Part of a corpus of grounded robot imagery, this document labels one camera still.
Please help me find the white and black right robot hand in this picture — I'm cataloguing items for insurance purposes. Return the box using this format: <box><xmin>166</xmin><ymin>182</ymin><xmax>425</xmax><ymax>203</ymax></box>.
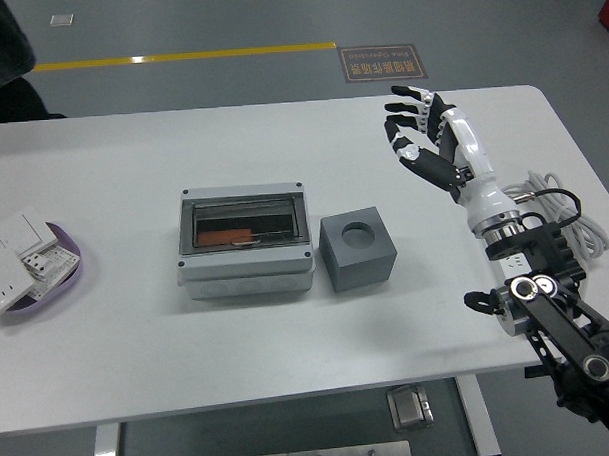
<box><xmin>382</xmin><ymin>81</ymin><xmax>520</xmax><ymax>239</ymax></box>

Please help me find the grey box with clear lid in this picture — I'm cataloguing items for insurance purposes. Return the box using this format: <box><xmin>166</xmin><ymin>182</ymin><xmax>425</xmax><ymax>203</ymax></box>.
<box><xmin>172</xmin><ymin>181</ymin><xmax>317</xmax><ymax>302</ymax></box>

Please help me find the orange cylinder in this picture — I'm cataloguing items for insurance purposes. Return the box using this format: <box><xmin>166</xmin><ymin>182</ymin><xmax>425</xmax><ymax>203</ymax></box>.
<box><xmin>197</xmin><ymin>228</ymin><xmax>255</xmax><ymax>248</ymax></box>

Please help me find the dark grey cube with hole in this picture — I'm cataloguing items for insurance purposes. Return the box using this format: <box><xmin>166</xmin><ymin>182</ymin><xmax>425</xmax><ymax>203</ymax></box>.
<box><xmin>317</xmin><ymin>205</ymin><xmax>401</xmax><ymax>294</ymax></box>

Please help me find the metal floor socket box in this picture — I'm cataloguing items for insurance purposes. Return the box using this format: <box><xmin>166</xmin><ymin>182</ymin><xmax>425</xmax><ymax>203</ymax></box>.
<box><xmin>386</xmin><ymin>383</ymin><xmax>437</xmax><ymax>431</ymax></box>

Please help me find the white power strip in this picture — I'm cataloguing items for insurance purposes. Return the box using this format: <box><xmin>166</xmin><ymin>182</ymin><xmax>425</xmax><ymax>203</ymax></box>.
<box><xmin>498</xmin><ymin>254</ymin><xmax>532</xmax><ymax>282</ymax></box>

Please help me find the white table leg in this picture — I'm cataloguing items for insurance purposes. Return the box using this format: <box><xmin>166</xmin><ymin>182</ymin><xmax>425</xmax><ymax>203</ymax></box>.
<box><xmin>89</xmin><ymin>423</ymin><xmax>122</xmax><ymax>456</ymax></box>
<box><xmin>454</xmin><ymin>374</ymin><xmax>502</xmax><ymax>456</ymax></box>

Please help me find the yellow floor tape line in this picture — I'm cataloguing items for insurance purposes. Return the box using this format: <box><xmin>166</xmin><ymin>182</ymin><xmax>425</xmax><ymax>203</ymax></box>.
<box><xmin>30</xmin><ymin>41</ymin><xmax>338</xmax><ymax>73</ymax></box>

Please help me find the white socket module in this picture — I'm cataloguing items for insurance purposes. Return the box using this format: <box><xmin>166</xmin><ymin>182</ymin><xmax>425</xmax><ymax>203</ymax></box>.
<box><xmin>27</xmin><ymin>245</ymin><xmax>82</xmax><ymax>302</ymax></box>

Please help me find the purple tray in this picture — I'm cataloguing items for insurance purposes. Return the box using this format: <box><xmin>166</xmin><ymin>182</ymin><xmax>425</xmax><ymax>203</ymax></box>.
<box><xmin>0</xmin><ymin>220</ymin><xmax>85</xmax><ymax>326</ymax></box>

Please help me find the small white socket insert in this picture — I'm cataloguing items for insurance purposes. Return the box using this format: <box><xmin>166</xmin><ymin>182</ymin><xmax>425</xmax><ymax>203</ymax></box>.
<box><xmin>23</xmin><ymin>249</ymin><xmax>56</xmax><ymax>279</ymax></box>

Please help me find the large white socket panel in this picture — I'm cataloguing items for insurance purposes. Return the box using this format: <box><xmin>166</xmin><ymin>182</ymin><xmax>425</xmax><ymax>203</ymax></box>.
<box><xmin>0</xmin><ymin>230</ymin><xmax>38</xmax><ymax>321</ymax></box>

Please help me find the white power strip cable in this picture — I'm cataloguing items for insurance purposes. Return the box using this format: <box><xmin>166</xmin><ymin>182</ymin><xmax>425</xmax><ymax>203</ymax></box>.
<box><xmin>500</xmin><ymin>166</ymin><xmax>609</xmax><ymax>267</ymax></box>

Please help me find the white switch panel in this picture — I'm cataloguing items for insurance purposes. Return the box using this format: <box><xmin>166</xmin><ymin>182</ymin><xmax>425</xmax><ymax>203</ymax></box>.
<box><xmin>0</xmin><ymin>206</ymin><xmax>59</xmax><ymax>260</ymax></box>

